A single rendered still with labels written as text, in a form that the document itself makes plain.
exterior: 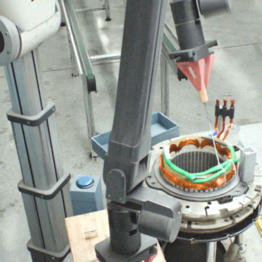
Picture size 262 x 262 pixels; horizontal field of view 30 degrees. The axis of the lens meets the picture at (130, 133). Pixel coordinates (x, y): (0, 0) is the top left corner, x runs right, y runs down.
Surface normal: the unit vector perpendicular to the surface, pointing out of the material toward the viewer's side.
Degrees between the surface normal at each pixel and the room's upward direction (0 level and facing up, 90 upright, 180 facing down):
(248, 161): 90
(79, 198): 90
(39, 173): 90
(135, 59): 75
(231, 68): 0
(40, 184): 90
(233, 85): 0
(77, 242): 0
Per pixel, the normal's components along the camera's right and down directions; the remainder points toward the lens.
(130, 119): -0.38, 0.25
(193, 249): -0.05, -0.83
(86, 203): -0.15, 0.55
